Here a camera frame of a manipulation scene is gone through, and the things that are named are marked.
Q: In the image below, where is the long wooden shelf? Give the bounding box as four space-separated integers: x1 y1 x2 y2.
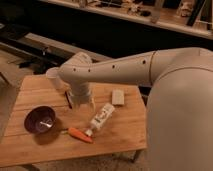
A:
41 0 213 40

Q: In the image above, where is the dark chocolate bar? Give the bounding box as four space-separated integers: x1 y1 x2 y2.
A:
65 92 72 109

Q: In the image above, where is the white paper cup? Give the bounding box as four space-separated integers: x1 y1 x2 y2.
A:
45 67 64 90

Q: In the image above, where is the white sponge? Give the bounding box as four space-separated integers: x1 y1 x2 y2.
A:
112 89 124 105

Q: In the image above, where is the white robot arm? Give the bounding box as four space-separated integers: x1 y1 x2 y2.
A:
59 47 213 171

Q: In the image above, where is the wooden table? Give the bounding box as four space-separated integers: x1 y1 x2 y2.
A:
0 75 147 168

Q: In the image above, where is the purple ceramic bowl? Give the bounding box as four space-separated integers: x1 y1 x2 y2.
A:
24 106 56 134

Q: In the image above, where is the white plastic bottle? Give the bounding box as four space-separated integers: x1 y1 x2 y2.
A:
85 103 115 137

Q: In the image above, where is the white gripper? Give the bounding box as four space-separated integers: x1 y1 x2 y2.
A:
67 83 95 109

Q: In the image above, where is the orange carrot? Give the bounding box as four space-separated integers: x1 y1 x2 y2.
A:
62 127 93 143

